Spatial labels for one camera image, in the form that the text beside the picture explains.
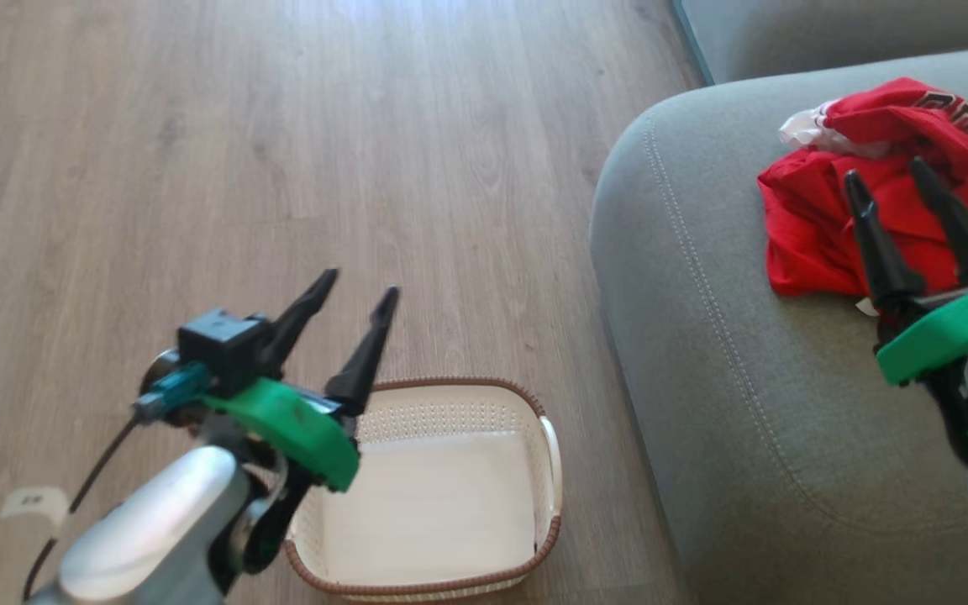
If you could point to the grey fabric sofa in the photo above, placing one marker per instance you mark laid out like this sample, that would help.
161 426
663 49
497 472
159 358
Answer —
744 378

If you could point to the red and white garment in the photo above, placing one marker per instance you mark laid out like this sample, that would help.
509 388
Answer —
820 227

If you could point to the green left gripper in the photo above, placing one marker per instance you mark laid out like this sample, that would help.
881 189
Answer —
291 420

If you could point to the dark grey wrist camera box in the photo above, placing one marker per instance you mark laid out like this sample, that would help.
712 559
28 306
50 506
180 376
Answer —
219 344

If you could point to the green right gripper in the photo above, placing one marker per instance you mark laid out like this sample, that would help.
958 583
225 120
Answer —
946 332

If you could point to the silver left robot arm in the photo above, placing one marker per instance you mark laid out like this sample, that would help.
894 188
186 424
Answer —
156 521

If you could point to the white perforated laundry basket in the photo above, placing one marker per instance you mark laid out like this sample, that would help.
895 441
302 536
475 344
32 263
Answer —
434 504

